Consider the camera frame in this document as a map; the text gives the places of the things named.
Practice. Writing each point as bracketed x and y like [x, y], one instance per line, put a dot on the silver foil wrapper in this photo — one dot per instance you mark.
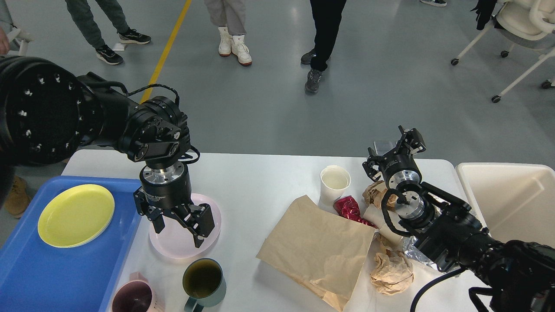
[412, 253]

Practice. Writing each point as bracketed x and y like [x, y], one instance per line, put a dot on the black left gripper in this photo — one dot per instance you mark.
[168, 191]

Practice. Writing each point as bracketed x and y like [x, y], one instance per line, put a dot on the yellow plate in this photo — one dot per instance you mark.
[77, 216]

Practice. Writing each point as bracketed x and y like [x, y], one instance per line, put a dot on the teal mug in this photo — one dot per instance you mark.
[204, 283]

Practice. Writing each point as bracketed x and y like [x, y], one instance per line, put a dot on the blue plastic tray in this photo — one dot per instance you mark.
[36, 277]

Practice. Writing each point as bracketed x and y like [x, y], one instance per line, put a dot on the person with white sneakers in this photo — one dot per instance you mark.
[229, 17]

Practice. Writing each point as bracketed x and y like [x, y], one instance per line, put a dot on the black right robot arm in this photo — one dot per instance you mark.
[519, 276]

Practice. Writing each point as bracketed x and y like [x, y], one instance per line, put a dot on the crumpled brown paper ball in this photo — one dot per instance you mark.
[393, 273]

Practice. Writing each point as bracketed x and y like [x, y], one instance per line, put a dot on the crumpled brown paper upper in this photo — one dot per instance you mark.
[374, 194]

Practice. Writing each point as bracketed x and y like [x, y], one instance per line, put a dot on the white plastic bin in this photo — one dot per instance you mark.
[516, 201]

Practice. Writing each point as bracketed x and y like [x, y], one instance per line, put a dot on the white rolling chair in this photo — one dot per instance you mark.
[526, 23]

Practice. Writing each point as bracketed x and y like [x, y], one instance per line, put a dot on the red foil wrapper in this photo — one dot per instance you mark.
[347, 207]

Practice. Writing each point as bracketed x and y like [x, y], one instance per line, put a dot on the tipped white paper cup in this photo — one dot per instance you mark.
[375, 216]

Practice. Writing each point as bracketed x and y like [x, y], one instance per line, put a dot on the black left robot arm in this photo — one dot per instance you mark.
[47, 113]

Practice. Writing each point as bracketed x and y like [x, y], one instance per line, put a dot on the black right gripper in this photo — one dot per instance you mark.
[398, 169]

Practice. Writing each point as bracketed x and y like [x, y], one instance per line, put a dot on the person with tan boots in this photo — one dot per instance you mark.
[18, 198]

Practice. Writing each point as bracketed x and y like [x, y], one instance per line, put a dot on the person in black trousers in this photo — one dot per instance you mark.
[327, 16]

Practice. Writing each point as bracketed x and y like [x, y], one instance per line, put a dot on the brown paper bag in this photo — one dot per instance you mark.
[319, 250]

